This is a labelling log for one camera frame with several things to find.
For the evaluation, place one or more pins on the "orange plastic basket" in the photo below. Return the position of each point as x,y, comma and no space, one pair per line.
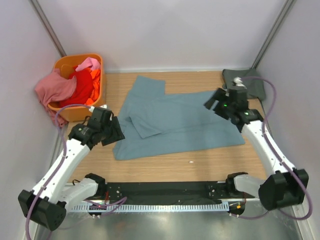
66,66

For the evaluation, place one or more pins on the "red t shirt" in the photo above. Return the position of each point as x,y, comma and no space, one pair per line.
83,91

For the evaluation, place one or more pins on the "orange t shirt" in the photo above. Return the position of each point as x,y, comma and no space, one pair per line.
96,82

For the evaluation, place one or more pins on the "light blue t shirt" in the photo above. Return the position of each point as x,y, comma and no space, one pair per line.
155,123

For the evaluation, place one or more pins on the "grey t shirt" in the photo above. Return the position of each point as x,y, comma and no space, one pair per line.
250,78

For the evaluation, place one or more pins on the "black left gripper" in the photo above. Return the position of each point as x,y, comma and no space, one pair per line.
117,134

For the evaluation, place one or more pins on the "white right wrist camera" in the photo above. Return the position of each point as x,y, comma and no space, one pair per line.
237,82

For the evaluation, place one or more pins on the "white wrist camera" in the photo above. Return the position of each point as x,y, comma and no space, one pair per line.
237,82
98,109

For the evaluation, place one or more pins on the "light pink t shirt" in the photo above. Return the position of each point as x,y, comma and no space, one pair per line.
89,62

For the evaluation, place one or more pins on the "slotted grey cable duct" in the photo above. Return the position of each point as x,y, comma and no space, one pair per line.
126,208

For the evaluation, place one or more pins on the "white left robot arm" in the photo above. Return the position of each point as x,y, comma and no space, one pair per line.
48,203

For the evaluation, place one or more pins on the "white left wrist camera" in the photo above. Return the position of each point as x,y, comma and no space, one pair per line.
98,109

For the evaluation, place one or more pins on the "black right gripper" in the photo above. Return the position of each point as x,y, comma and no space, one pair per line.
219,94

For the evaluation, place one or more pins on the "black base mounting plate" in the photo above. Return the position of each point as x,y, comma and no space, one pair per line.
172,193

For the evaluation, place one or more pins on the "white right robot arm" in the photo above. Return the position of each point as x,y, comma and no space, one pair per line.
285,185

